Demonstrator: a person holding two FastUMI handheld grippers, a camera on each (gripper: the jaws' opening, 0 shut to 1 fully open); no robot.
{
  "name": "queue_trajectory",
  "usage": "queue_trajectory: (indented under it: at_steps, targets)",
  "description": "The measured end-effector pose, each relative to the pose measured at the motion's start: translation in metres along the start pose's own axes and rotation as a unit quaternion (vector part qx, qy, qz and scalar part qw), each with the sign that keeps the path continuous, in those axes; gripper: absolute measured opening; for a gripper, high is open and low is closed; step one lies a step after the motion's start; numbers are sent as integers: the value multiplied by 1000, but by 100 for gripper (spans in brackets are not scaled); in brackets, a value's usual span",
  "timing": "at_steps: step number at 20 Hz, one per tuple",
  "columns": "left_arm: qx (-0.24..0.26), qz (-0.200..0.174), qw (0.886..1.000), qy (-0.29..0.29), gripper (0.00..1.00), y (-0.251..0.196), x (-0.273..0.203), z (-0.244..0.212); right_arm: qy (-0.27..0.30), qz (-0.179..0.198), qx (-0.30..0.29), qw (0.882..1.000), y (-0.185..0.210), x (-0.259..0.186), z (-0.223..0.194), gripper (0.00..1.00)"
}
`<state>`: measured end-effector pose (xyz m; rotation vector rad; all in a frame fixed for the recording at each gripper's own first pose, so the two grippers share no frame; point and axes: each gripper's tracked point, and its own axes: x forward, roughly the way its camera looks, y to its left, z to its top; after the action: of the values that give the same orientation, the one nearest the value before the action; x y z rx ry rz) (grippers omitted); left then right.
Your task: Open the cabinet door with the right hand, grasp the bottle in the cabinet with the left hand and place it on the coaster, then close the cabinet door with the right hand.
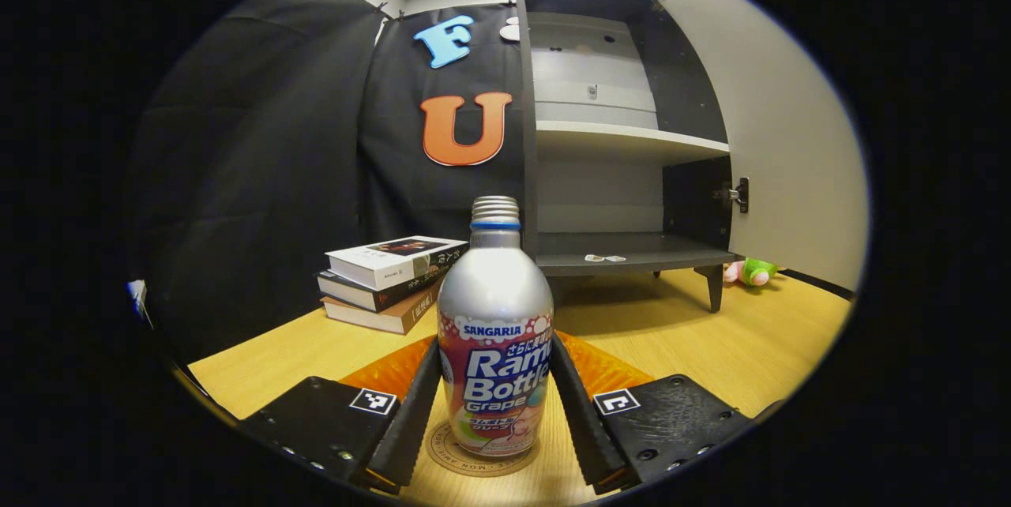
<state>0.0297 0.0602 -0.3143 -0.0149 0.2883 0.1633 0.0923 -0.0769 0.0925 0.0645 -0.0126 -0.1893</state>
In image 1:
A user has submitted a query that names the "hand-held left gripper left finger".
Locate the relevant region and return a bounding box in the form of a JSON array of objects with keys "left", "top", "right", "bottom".
[{"left": 237, "top": 333, "right": 443, "bottom": 496}]

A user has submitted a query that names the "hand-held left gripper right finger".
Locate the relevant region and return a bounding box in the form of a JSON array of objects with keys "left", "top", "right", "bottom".
[{"left": 549, "top": 331, "right": 755, "bottom": 496}]

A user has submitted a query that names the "round brown coaster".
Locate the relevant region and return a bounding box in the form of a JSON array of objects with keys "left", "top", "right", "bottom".
[{"left": 425, "top": 420, "right": 546, "bottom": 479}]

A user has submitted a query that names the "silver bottle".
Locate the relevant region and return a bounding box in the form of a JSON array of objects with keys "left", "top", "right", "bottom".
[{"left": 437, "top": 196, "right": 555, "bottom": 458}]

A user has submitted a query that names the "dark grey cabinet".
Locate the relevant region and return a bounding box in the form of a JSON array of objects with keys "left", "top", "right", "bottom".
[{"left": 511, "top": 0, "right": 750, "bottom": 314}]

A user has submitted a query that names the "beige cabinet door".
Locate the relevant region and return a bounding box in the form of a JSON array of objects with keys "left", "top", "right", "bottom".
[{"left": 641, "top": 0, "right": 870, "bottom": 301}]

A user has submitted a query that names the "white cabinet shelf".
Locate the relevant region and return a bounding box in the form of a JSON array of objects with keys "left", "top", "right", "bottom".
[{"left": 536, "top": 122, "right": 731, "bottom": 167}]

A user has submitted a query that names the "brown cover book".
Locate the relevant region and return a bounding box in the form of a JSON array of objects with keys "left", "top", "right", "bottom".
[{"left": 321, "top": 280, "right": 445, "bottom": 336}]

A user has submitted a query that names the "black cover book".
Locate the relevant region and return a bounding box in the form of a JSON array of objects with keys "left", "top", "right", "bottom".
[{"left": 316, "top": 266, "right": 451, "bottom": 314}]

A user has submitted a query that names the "white cover book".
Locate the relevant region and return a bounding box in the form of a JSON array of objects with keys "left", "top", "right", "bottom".
[{"left": 325, "top": 235, "right": 468, "bottom": 292}]

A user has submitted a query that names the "green and pink plush toy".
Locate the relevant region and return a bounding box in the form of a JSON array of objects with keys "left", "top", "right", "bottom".
[{"left": 723, "top": 257, "right": 783, "bottom": 287}]

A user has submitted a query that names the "black backdrop cloth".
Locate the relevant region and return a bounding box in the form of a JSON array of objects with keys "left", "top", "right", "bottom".
[{"left": 126, "top": 0, "right": 528, "bottom": 366}]

